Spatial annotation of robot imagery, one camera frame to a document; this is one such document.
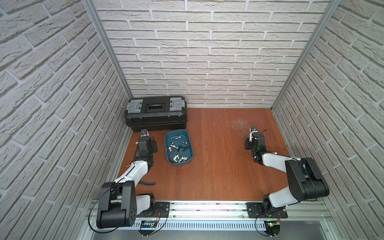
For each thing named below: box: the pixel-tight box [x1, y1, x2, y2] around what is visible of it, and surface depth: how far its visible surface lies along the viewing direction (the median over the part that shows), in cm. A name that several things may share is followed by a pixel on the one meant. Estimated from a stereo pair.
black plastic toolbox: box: [124, 95, 188, 132], surface depth 97 cm
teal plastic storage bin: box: [164, 129, 194, 167], surface depth 97 cm
